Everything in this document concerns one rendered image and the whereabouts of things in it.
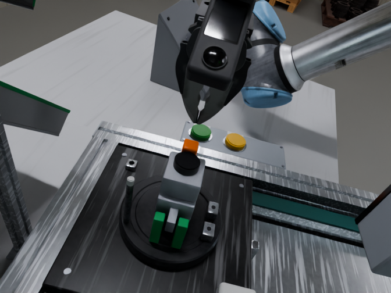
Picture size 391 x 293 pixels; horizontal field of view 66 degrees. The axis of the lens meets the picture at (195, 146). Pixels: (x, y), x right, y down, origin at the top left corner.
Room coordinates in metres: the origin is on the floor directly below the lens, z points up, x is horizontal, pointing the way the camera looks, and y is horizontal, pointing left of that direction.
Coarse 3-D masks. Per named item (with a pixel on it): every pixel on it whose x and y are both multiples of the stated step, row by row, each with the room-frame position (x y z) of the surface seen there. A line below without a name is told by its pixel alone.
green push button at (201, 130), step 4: (196, 124) 0.47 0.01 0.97; (200, 124) 0.47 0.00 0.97; (192, 128) 0.46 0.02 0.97; (196, 128) 0.46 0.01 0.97; (200, 128) 0.46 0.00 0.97; (204, 128) 0.46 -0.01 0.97; (208, 128) 0.47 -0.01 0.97; (192, 132) 0.45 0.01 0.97; (196, 132) 0.45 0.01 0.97; (200, 132) 0.45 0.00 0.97; (204, 132) 0.45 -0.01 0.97; (208, 132) 0.46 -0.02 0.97; (196, 136) 0.44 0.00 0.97; (200, 136) 0.44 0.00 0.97; (204, 136) 0.44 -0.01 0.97; (208, 136) 0.45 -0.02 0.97; (200, 140) 0.44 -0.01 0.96; (204, 140) 0.44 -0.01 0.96
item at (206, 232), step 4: (204, 224) 0.23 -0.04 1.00; (208, 224) 0.23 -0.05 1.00; (212, 224) 0.23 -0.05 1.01; (204, 228) 0.22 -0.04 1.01; (208, 228) 0.22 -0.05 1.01; (212, 228) 0.23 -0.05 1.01; (204, 232) 0.22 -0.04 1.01; (208, 232) 0.22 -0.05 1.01; (212, 232) 0.22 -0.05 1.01; (204, 236) 0.21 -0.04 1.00; (208, 236) 0.21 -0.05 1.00; (212, 236) 0.22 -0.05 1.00; (204, 240) 0.21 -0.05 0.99; (208, 240) 0.21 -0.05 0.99
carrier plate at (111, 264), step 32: (160, 160) 0.35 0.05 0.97; (96, 192) 0.25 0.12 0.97; (224, 192) 0.32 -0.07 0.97; (96, 224) 0.20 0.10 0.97; (224, 224) 0.26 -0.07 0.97; (64, 256) 0.15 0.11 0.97; (96, 256) 0.16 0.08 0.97; (128, 256) 0.18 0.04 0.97; (224, 256) 0.21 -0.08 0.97; (64, 288) 0.12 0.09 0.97; (96, 288) 0.13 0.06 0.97; (128, 288) 0.14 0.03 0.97; (160, 288) 0.15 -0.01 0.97; (192, 288) 0.16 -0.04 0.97
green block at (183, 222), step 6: (180, 222) 0.20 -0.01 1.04; (186, 222) 0.20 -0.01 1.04; (180, 228) 0.19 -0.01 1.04; (186, 228) 0.19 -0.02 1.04; (174, 234) 0.20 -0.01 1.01; (180, 234) 0.19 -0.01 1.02; (174, 240) 0.19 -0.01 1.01; (180, 240) 0.19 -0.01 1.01; (174, 246) 0.19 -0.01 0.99; (180, 246) 0.19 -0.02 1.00
